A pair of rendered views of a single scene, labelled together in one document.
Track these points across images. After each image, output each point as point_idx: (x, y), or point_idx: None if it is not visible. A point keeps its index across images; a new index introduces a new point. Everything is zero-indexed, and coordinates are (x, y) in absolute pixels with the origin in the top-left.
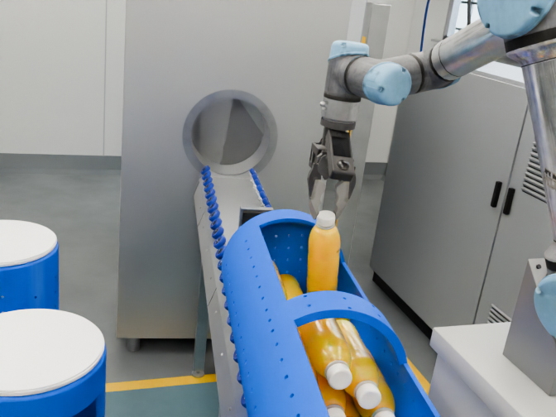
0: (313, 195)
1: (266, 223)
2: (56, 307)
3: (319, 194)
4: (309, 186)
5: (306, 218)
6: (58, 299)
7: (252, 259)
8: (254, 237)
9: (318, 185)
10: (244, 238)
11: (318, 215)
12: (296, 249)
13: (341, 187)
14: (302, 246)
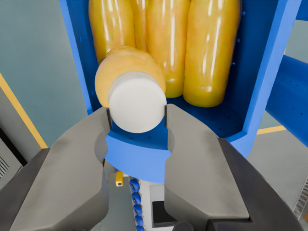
0: (211, 141)
1: (236, 137)
2: (307, 120)
3: (184, 150)
4: (257, 172)
5: (157, 161)
6: (307, 127)
7: (297, 9)
8: (265, 95)
9: (211, 182)
10: (264, 110)
11: (164, 104)
12: (156, 134)
13: (74, 190)
14: (148, 138)
